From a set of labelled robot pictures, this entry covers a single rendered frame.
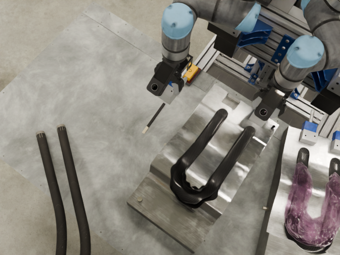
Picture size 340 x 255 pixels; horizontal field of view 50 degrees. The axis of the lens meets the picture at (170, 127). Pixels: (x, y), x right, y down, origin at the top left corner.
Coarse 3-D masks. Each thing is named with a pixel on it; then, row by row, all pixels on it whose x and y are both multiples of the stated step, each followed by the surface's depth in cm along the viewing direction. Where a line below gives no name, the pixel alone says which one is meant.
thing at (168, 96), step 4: (184, 72) 123; (168, 84) 119; (168, 88) 118; (172, 88) 118; (164, 92) 118; (168, 92) 118; (172, 92) 118; (160, 96) 121; (164, 96) 119; (168, 96) 117; (172, 96) 118; (164, 100) 121; (168, 100) 119; (172, 100) 121
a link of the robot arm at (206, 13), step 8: (176, 0) 92; (184, 0) 91; (192, 0) 91; (200, 0) 91; (208, 0) 91; (216, 0) 91; (192, 8) 91; (200, 8) 92; (208, 8) 92; (200, 16) 94; (208, 16) 93
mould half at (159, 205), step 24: (216, 96) 125; (192, 120) 122; (240, 120) 122; (168, 144) 115; (216, 144) 120; (264, 144) 120; (168, 168) 111; (192, 168) 111; (216, 168) 114; (240, 168) 117; (144, 192) 115; (168, 192) 115; (144, 216) 115; (168, 216) 113; (192, 216) 113; (216, 216) 110; (192, 240) 110
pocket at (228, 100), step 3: (228, 96) 127; (225, 99) 128; (228, 99) 128; (231, 99) 127; (234, 99) 127; (225, 102) 128; (228, 102) 128; (231, 102) 128; (234, 102) 128; (237, 102) 126; (228, 105) 127; (231, 105) 127; (234, 105) 127; (237, 105) 127; (234, 108) 127
